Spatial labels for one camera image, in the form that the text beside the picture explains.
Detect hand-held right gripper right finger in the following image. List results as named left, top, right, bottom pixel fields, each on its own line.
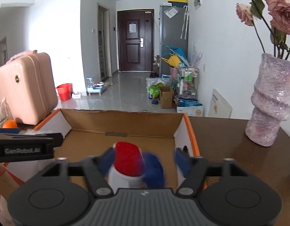
left=175, top=147, right=249, bottom=197

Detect pink bin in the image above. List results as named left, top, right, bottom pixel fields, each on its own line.
left=170, top=66, right=181, bottom=79

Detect metal storage trolley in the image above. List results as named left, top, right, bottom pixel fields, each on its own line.
left=176, top=67, right=199, bottom=99

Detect dark brown door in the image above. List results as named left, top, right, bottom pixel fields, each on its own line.
left=117, top=9, right=155, bottom=72

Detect small brown cardboard box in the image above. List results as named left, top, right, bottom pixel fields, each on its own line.
left=160, top=86, right=174, bottom=109

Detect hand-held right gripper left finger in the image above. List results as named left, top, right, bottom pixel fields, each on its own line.
left=41, top=147, right=115, bottom=198

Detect pink suitcase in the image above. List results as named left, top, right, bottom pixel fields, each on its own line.
left=0, top=50, right=59, bottom=125

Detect glass jar with twine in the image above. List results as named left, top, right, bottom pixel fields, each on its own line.
left=0, top=98, right=13, bottom=128

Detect person's left hand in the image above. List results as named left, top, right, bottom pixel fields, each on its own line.
left=0, top=164, right=6, bottom=219

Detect red plastic bucket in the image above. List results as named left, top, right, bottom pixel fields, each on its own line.
left=56, top=83, right=73, bottom=102

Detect purple ceramic vase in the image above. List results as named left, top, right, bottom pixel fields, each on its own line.
left=245, top=53, right=290, bottom=147

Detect white folded umbrella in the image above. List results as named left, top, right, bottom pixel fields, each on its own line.
left=180, top=6, right=190, bottom=40

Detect red cardboard box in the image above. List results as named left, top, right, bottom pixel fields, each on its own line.
left=4, top=108, right=207, bottom=193

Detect dried pink rose bouquet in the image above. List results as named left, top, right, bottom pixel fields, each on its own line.
left=236, top=0, right=290, bottom=63

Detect white leaning board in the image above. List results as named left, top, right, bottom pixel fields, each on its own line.
left=208, top=88, right=232, bottom=118

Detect grey refrigerator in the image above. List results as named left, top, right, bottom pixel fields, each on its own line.
left=159, top=3, right=189, bottom=76

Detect white red lint brush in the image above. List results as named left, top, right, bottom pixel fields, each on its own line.
left=107, top=142, right=147, bottom=192

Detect blue white pet feeder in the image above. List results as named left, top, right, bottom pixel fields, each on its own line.
left=87, top=78, right=106, bottom=96

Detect blue yellow folded items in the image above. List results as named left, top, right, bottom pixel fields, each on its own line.
left=160, top=46, right=189, bottom=67

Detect blue white carton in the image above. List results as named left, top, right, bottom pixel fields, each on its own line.
left=177, top=98, right=203, bottom=117

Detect orange tangerine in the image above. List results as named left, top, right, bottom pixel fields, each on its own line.
left=2, top=120, right=18, bottom=129

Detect clear bag with green packet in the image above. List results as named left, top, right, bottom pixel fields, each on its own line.
left=146, top=78, right=170, bottom=99

